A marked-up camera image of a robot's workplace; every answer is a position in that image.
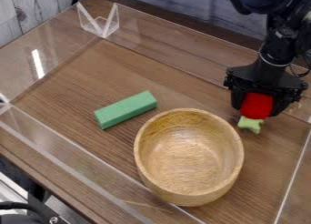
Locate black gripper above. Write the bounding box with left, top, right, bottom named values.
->
left=223, top=64, right=308, bottom=117

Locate red plush fruit green stem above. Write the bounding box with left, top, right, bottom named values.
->
left=237, top=92, right=273, bottom=134

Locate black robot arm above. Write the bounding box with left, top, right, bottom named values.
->
left=223, top=0, right=311, bottom=119

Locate wooden oval bowl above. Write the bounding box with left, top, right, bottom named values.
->
left=133, top=108, right=244, bottom=207

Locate green rectangular block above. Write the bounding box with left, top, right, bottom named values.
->
left=93, top=91, right=157, bottom=129

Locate clear acrylic tray enclosure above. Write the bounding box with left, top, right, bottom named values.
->
left=0, top=2, right=311, bottom=224

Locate black clamp mount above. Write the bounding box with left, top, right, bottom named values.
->
left=0, top=194, right=73, bottom=224

